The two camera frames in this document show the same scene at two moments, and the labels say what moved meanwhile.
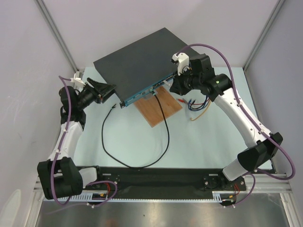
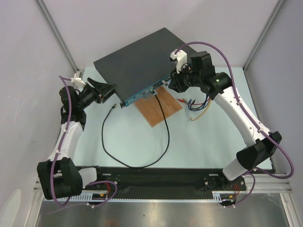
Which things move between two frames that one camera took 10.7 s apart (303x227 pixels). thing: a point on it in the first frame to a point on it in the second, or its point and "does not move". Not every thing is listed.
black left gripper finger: x=106 y=90 to x=107 y=95
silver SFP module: x=166 y=82 does not move
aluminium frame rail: x=59 y=37 does not move
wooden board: x=149 y=106 does not move
